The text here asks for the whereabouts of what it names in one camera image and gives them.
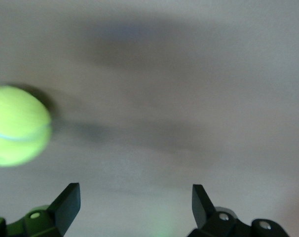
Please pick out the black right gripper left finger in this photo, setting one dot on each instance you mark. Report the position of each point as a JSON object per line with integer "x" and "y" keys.
{"x": 65, "y": 212}

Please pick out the yellow tennis ball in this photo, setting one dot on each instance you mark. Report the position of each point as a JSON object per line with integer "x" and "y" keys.
{"x": 16, "y": 126}

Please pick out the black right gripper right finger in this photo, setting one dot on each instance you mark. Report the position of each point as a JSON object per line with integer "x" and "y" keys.
{"x": 201, "y": 209}

